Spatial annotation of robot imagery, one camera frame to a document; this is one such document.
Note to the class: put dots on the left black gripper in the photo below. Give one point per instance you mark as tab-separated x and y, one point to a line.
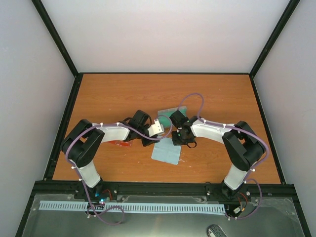
146	142

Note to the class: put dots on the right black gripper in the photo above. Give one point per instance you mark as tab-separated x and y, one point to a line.
176	142

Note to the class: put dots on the grey glasses case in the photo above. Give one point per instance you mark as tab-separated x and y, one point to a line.
163	116

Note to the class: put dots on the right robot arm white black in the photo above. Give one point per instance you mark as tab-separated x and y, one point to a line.
243	146

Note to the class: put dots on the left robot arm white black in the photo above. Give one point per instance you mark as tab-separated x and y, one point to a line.
82	143

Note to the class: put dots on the red sunglasses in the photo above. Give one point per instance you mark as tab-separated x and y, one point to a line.
121	143

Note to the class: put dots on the light blue cleaning cloth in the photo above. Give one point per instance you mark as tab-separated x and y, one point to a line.
165	151

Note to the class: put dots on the left controller board with LED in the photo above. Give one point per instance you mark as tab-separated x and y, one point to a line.
104	196

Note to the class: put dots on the black white oval object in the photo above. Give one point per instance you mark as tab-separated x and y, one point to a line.
215	231

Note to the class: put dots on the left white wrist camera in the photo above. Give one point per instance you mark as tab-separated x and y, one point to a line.
156	128

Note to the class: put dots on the black aluminium frame rail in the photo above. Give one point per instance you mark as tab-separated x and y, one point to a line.
212	192

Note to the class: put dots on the right connector with wires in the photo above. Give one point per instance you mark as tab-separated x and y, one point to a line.
242	203

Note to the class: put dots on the light blue slotted cable duct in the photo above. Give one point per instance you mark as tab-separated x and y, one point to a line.
137	208

